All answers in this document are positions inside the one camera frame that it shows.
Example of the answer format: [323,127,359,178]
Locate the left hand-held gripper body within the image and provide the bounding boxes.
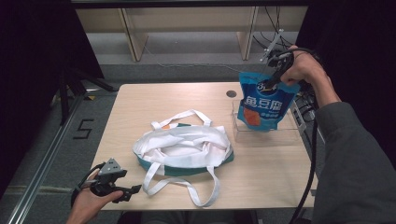
[90,158,132,198]

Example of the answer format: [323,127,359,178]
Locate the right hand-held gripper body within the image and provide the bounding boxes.
[260,29,295,77]

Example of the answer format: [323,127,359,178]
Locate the blue snack packet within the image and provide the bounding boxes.
[236,72,302,133]

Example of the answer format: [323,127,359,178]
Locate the clear plastic container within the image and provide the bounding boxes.
[231,97,307,147]

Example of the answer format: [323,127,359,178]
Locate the white tote bag coloured blobs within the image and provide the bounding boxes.
[132,108,235,208]

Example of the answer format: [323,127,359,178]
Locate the person's right hand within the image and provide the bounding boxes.
[280,45,328,90]

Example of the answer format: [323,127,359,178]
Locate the person's left hand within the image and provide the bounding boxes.
[73,171,124,220]

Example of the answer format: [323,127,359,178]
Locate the person's legs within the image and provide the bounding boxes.
[117,210,260,224]

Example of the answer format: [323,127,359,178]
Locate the black curtain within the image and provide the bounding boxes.
[293,0,396,169]
[0,0,106,194]

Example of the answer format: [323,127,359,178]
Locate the black metal stand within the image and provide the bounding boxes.
[58,66,119,126]

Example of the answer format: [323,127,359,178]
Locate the light wooden desk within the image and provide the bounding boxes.
[76,0,309,63]

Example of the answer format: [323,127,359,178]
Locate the left hand-held gripper black cable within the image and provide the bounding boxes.
[70,161,106,208]

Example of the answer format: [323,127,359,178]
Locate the hand-held gripper black cable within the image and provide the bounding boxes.
[70,161,106,208]
[274,46,321,224]

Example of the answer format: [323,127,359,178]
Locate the bundle of black cables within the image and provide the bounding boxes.
[251,6,297,57]

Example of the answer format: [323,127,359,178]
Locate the metal floor rail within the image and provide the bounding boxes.
[6,92,86,224]

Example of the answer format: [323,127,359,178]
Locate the right hand-held gripper black cable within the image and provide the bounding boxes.
[274,46,321,224]

